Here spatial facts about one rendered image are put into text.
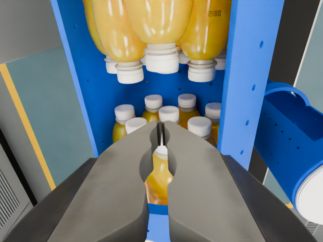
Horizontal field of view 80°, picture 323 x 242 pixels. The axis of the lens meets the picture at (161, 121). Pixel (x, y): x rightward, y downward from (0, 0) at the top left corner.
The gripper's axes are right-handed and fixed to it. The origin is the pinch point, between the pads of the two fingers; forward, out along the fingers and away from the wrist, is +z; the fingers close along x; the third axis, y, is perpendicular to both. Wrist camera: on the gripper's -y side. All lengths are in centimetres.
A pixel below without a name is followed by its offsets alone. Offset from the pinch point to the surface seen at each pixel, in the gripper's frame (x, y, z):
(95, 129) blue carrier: -13.2, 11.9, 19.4
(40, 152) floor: -121, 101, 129
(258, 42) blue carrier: 8.9, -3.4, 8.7
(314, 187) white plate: 37, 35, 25
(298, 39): 77, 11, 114
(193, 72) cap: 4.0, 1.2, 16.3
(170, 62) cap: 0.8, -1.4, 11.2
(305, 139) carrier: 38, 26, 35
